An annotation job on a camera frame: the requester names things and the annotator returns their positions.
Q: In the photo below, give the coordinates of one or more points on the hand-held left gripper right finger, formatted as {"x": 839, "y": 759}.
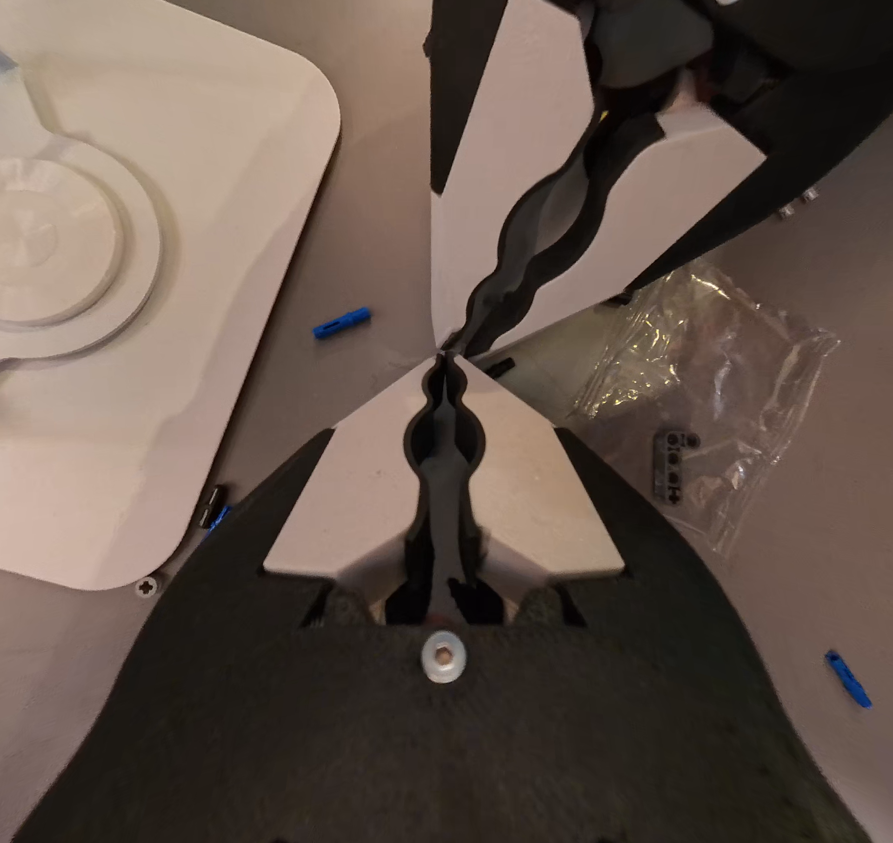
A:
{"x": 544, "y": 508}

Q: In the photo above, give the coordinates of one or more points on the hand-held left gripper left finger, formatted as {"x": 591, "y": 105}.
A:
{"x": 342, "y": 508}

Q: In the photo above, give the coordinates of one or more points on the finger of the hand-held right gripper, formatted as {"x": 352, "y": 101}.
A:
{"x": 502, "y": 124}
{"x": 670, "y": 187}

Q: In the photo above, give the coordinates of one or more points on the grey lego beam with holes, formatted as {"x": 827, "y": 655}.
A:
{"x": 670, "y": 473}

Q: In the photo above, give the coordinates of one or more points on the black lego pin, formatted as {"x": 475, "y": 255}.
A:
{"x": 499, "y": 369}
{"x": 211, "y": 505}

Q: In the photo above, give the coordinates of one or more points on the white lego connector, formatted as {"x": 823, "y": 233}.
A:
{"x": 809, "y": 196}

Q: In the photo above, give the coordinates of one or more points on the blue lego pin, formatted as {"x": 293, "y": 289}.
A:
{"x": 848, "y": 679}
{"x": 342, "y": 323}

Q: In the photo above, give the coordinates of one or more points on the small white cross-hole lego piece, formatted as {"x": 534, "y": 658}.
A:
{"x": 148, "y": 586}

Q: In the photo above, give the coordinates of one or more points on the clear plastic zip bag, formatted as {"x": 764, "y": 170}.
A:
{"x": 732, "y": 355}

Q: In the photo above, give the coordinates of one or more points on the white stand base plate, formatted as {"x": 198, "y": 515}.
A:
{"x": 230, "y": 264}

